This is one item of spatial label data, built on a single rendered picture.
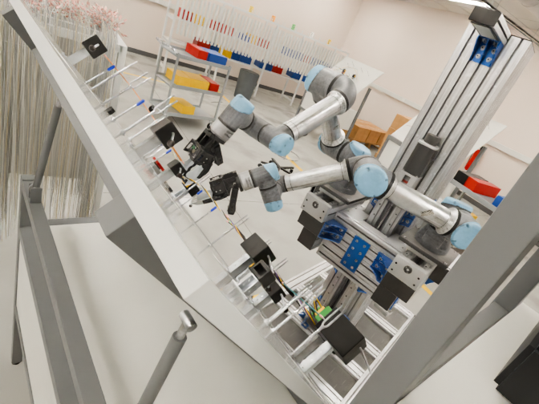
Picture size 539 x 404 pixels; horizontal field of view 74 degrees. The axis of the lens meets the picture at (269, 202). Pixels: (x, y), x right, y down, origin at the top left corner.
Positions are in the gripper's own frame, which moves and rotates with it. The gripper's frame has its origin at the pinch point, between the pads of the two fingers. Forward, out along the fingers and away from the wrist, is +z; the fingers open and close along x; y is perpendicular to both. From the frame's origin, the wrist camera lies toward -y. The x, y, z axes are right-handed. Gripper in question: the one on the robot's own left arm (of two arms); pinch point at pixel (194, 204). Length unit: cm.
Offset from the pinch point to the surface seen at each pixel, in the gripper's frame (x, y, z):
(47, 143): 22, 38, 30
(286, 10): -886, 189, -264
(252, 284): 82, 4, -18
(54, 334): 45, -11, 42
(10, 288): -55, -26, 122
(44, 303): 36, -5, 47
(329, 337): 75, -18, -29
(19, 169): -28, 33, 70
